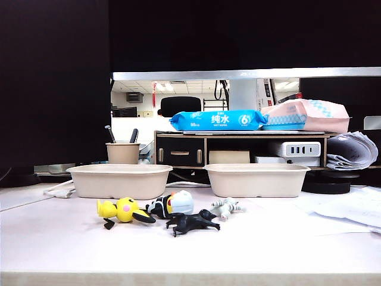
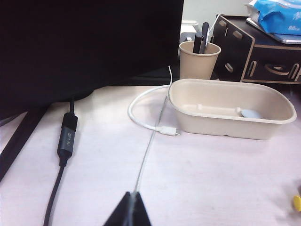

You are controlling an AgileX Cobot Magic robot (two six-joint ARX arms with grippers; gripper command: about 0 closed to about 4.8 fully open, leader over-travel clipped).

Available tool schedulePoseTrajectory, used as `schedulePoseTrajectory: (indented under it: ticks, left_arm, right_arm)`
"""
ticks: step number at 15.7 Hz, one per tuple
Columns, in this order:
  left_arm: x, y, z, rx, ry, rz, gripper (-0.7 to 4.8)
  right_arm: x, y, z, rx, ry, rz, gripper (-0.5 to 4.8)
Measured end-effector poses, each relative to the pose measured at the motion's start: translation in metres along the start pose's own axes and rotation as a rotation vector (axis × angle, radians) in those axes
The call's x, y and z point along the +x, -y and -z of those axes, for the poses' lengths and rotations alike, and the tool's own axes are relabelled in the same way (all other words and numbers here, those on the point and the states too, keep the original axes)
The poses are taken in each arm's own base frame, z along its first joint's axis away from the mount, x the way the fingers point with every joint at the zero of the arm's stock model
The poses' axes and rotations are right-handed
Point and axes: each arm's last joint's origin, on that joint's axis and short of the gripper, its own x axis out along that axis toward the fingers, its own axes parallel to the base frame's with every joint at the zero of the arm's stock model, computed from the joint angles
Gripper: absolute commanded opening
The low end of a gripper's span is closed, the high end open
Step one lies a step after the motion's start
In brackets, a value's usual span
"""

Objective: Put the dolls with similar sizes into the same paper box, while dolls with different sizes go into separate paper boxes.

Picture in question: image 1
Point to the black white blue penguin doll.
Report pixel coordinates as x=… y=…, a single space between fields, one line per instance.
x=178 y=204

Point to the grey striped cat figure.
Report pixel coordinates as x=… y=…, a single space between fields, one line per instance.
x=226 y=208

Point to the black cat figure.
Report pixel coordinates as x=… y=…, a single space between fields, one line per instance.
x=187 y=223

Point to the yellow mouse doll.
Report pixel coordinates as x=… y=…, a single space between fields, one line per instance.
x=126 y=208

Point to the small beige box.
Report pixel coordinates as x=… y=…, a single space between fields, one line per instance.
x=229 y=157

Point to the beige paper pulp box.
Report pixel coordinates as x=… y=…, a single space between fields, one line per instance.
x=119 y=181
x=256 y=181

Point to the flat white box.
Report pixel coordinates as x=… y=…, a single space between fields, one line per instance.
x=285 y=161

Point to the blue wet wipes pack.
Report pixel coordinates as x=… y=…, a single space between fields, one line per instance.
x=217 y=119

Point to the black office chair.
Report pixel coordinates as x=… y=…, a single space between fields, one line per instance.
x=180 y=105

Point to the person in background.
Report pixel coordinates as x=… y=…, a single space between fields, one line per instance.
x=159 y=112

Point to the black rack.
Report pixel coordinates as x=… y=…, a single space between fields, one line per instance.
x=214 y=104

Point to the wooden desk shelf organizer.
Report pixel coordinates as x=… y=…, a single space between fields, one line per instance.
x=238 y=136

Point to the black marker pen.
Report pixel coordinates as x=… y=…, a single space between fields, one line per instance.
x=134 y=135

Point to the red hanging ornament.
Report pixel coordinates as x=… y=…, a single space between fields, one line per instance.
x=154 y=92

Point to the flat silver slab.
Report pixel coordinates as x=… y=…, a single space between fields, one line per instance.
x=253 y=132

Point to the beige paper cup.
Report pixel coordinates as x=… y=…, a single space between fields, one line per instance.
x=122 y=153

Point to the distant black monitors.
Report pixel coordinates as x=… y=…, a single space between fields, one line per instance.
x=123 y=112

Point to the white USB power strip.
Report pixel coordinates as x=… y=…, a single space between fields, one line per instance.
x=297 y=149

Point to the large white paper sheet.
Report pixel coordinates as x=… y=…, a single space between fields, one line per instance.
x=297 y=205

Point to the pink tissue pack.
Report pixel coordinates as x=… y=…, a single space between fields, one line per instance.
x=315 y=116

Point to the silver monitor foot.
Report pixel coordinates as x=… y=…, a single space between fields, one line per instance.
x=53 y=168

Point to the black round stand base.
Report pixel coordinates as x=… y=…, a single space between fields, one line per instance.
x=327 y=184

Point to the large black monitor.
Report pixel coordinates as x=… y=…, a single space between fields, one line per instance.
x=53 y=89

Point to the black monitor silver bezel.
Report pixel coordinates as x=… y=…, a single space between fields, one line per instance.
x=297 y=35

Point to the rolled paper stack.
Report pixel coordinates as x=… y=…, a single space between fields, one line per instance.
x=351 y=149

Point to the white paper sheet stack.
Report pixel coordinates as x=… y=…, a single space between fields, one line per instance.
x=357 y=208

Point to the grey wall unit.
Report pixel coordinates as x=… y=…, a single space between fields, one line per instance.
x=134 y=97

